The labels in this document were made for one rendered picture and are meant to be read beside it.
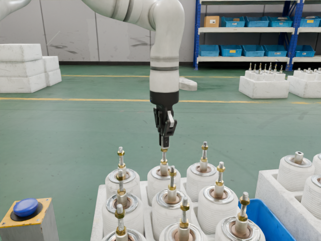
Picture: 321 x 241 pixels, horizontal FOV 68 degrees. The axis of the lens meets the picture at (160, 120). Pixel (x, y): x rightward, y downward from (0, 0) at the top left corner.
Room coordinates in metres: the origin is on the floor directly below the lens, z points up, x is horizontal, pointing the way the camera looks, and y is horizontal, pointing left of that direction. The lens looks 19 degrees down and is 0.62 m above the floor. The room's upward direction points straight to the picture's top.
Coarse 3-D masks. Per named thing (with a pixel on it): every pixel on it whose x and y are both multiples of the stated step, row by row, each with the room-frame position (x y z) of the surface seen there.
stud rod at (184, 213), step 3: (183, 198) 0.36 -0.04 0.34; (186, 198) 0.36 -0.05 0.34; (183, 201) 0.36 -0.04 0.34; (186, 201) 0.36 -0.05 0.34; (183, 204) 0.36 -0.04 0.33; (186, 204) 0.36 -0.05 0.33; (183, 213) 0.36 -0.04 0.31; (186, 213) 0.36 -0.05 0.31; (183, 216) 0.36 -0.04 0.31; (186, 216) 0.36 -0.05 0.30; (183, 219) 0.36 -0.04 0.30; (186, 219) 0.36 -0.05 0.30; (183, 222) 0.36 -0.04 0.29
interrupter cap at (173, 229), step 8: (176, 224) 0.39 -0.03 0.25; (192, 224) 0.39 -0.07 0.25; (168, 232) 0.37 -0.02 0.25; (176, 232) 0.37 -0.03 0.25; (192, 232) 0.37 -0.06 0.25; (200, 232) 0.37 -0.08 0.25; (168, 240) 0.35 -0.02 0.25; (176, 240) 0.36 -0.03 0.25; (192, 240) 0.36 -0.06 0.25; (200, 240) 0.35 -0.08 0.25
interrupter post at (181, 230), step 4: (180, 228) 0.35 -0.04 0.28; (184, 228) 0.35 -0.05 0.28; (188, 228) 0.35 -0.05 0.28; (180, 232) 0.35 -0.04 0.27; (184, 232) 0.35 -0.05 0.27; (188, 232) 0.35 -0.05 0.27; (180, 236) 0.35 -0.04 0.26; (184, 236) 0.35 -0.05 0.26; (188, 236) 0.36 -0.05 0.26; (180, 240) 0.35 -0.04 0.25; (184, 240) 0.35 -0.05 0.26
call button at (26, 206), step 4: (24, 200) 0.37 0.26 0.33; (28, 200) 0.37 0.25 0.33; (32, 200) 0.37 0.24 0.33; (36, 200) 0.37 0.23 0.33; (16, 204) 0.36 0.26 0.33; (20, 204) 0.36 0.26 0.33; (24, 204) 0.36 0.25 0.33; (28, 204) 0.36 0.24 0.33; (32, 204) 0.36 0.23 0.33; (36, 204) 0.36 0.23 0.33; (16, 208) 0.35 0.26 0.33; (20, 208) 0.35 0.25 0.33; (24, 208) 0.35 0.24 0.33; (28, 208) 0.35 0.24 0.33; (32, 208) 0.35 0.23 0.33; (16, 212) 0.34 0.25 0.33; (20, 212) 0.34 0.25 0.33; (24, 212) 0.34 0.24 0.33; (28, 212) 0.35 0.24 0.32; (32, 212) 0.35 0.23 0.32; (20, 216) 0.35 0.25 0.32; (24, 216) 0.35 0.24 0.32
